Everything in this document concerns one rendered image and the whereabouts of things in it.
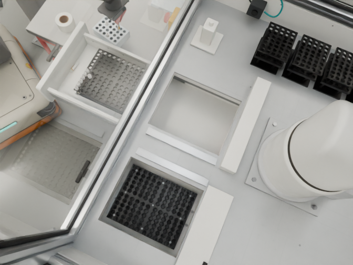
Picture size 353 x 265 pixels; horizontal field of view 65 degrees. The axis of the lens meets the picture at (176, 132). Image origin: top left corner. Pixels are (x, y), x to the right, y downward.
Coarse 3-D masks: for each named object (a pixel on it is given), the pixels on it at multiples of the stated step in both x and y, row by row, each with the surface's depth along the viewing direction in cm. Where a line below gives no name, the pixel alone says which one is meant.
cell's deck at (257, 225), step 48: (192, 48) 95; (240, 48) 96; (240, 96) 91; (288, 96) 92; (144, 144) 85; (192, 144) 85; (240, 192) 82; (96, 240) 76; (240, 240) 78; (288, 240) 79; (336, 240) 80
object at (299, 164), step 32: (288, 128) 72; (320, 128) 56; (352, 128) 51; (256, 160) 84; (288, 160) 67; (320, 160) 56; (352, 160) 52; (288, 192) 76; (320, 192) 65; (352, 192) 71
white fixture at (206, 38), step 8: (208, 24) 88; (216, 24) 88; (200, 32) 96; (208, 32) 88; (216, 32) 96; (192, 40) 94; (200, 40) 94; (208, 40) 92; (216, 40) 95; (200, 48) 94; (208, 48) 94; (216, 48) 94
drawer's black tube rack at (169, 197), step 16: (144, 176) 90; (128, 192) 85; (144, 192) 85; (160, 192) 85; (176, 192) 89; (192, 192) 86; (128, 208) 87; (144, 208) 84; (160, 208) 84; (176, 208) 87; (128, 224) 85; (144, 224) 82; (160, 224) 86; (176, 224) 83; (160, 240) 85; (176, 240) 82
